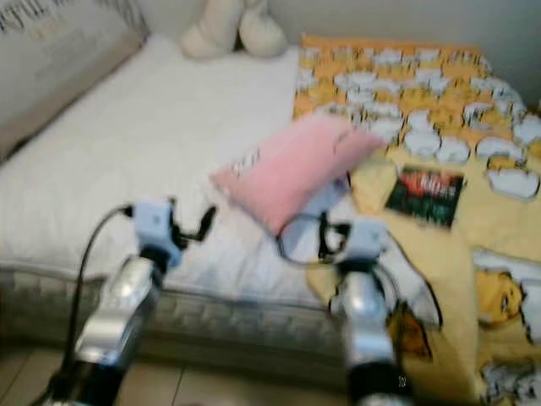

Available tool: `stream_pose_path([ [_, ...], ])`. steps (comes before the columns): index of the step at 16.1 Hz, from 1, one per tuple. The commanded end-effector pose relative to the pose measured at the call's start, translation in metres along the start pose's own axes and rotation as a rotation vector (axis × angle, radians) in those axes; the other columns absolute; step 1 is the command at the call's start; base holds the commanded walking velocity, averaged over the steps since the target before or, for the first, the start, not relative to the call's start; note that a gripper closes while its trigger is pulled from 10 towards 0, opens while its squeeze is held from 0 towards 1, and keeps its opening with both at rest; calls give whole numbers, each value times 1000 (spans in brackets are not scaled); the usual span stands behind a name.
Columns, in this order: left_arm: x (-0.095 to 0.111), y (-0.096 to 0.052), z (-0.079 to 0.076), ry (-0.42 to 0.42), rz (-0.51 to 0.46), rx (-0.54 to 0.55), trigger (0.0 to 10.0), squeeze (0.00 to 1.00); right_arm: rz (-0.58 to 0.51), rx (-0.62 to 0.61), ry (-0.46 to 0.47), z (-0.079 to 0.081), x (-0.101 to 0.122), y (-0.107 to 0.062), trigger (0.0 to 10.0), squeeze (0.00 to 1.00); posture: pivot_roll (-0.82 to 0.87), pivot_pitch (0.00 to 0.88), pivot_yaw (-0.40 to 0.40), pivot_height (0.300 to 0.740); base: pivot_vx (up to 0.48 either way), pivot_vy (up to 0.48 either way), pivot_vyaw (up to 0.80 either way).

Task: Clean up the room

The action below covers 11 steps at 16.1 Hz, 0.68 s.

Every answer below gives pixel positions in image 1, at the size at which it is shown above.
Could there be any pink plush pillow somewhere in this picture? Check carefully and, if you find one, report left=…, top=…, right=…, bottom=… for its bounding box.
left=210, top=112, right=381, bottom=238

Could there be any dark red green book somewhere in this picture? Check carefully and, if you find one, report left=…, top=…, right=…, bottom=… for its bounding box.
left=385, top=165, right=466, bottom=229

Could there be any yellow cartoon egg blanket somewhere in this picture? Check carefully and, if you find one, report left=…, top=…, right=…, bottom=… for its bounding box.
left=292, top=36, right=541, bottom=406

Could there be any cream plush toy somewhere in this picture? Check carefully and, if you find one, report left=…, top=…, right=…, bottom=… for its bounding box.
left=180, top=0, right=288, bottom=60

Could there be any grey printed headboard cushion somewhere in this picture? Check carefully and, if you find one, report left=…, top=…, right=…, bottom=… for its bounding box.
left=0, top=0, right=149, bottom=157

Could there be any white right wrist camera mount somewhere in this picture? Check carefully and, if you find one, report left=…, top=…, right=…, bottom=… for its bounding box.
left=342, top=218, right=390, bottom=270

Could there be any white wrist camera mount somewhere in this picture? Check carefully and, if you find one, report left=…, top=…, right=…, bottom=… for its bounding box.
left=133, top=199, right=178, bottom=253
left=342, top=218, right=390, bottom=270

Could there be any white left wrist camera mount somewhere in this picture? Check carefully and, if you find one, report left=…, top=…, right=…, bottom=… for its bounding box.
left=133, top=199, right=178, bottom=253

